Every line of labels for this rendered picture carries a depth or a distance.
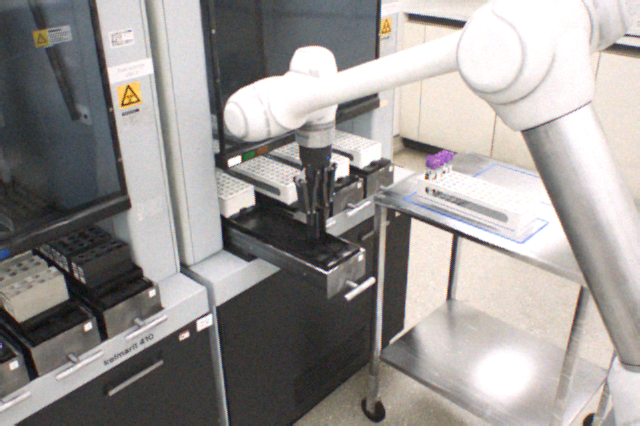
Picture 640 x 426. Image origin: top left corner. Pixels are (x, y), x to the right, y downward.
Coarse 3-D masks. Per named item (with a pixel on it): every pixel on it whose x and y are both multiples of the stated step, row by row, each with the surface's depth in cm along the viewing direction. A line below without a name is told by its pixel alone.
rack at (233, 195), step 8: (216, 176) 170; (224, 176) 170; (224, 184) 165; (232, 184) 166; (240, 184) 166; (248, 184) 165; (224, 192) 162; (232, 192) 161; (240, 192) 161; (248, 192) 162; (224, 200) 158; (232, 200) 159; (240, 200) 161; (248, 200) 163; (224, 208) 159; (232, 208) 160; (240, 208) 162; (224, 216) 160
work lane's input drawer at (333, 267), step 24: (240, 216) 160; (264, 216) 162; (288, 216) 159; (240, 240) 156; (264, 240) 151; (288, 240) 152; (312, 240) 151; (336, 240) 150; (288, 264) 146; (312, 264) 142; (336, 264) 141; (360, 264) 147; (336, 288) 143; (360, 288) 142
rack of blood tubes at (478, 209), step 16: (448, 176) 165; (464, 176) 164; (416, 192) 165; (448, 192) 158; (464, 192) 156; (480, 192) 156; (496, 192) 156; (512, 192) 156; (448, 208) 160; (464, 208) 156; (480, 208) 160; (496, 208) 149; (512, 208) 148; (528, 208) 148; (512, 224) 148
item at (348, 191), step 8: (352, 176) 180; (336, 184) 176; (344, 184) 176; (352, 184) 178; (360, 184) 181; (336, 192) 174; (344, 192) 176; (352, 192) 179; (360, 192) 182; (336, 200) 175; (344, 200) 178; (352, 200) 181; (360, 200) 184; (336, 208) 176; (344, 208) 179; (352, 208) 178; (360, 208) 177
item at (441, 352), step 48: (384, 192) 170; (528, 192) 169; (384, 240) 174; (480, 240) 149; (528, 240) 147; (432, 336) 201; (480, 336) 200; (528, 336) 200; (576, 336) 139; (432, 384) 182; (480, 384) 181; (528, 384) 181; (576, 384) 181
